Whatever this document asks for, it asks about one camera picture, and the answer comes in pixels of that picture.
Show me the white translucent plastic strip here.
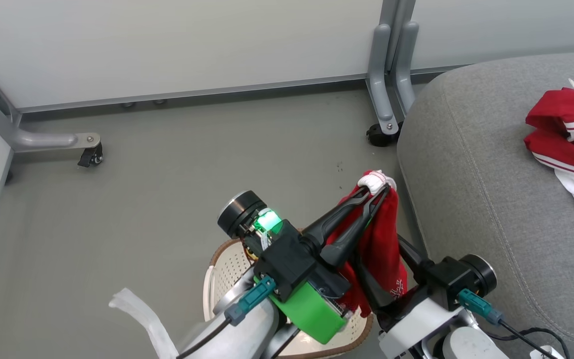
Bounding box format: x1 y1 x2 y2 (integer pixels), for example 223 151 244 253
109 288 180 359

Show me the grey curved partition leg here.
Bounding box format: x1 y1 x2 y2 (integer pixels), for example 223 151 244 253
0 91 101 153

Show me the red garment with white cuff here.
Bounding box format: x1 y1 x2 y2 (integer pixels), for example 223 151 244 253
324 171 410 318

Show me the red and white striped garment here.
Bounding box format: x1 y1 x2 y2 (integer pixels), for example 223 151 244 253
524 78 574 212

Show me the grey partition post with slots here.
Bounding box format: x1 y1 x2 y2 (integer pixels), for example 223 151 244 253
379 0 417 75

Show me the grey partition leg with caster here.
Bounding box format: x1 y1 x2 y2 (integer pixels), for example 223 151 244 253
367 22 400 136

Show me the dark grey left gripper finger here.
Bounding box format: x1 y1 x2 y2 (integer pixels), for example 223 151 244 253
322 187 392 266
302 190 374 251

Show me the black cable with teal plug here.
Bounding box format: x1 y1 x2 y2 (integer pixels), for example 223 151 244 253
176 276 278 359
456 288 572 359

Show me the black and silver caster wheel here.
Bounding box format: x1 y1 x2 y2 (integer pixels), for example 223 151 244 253
78 142 104 168

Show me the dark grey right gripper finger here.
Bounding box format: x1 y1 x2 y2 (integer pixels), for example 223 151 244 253
354 253 398 318
397 236 431 283

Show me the black and green left gripper body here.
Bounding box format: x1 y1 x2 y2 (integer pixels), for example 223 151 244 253
255 233 353 346

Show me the grey fabric sofa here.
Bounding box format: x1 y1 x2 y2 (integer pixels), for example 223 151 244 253
397 50 574 359

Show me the beige perforated laundry basket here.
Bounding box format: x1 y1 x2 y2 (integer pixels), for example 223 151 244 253
202 238 373 359

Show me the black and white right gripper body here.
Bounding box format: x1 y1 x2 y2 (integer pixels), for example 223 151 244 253
378 256 470 358

